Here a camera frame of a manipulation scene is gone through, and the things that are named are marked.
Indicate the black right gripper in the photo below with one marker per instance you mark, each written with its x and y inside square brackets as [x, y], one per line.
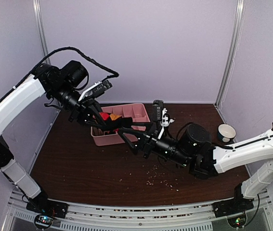
[146, 141]

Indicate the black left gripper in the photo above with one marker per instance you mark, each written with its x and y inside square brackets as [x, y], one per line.
[84, 109]

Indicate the black red argyle sock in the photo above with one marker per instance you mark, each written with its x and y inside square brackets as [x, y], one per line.
[114, 122]

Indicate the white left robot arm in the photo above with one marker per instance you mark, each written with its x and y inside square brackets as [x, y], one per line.
[10, 108]

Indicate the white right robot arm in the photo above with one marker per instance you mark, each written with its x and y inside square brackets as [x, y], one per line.
[238, 154]

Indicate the white dark blue cup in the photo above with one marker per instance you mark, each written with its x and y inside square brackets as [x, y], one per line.
[226, 133]

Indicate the pink divided organizer tray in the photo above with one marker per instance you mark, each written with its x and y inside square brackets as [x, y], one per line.
[135, 110]

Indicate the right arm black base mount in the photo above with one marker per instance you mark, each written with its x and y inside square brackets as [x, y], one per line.
[232, 206]

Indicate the left aluminium frame post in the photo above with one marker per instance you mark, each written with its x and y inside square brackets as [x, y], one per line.
[39, 22]

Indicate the aluminium frame post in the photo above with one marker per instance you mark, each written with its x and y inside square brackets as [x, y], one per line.
[39, 22]
[238, 21]

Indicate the right aluminium frame post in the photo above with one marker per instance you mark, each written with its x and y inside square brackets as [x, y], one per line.
[238, 21]

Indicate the front aluminium rail base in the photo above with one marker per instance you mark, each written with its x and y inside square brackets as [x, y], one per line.
[188, 217]

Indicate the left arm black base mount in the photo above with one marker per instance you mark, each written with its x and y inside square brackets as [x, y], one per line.
[43, 205]

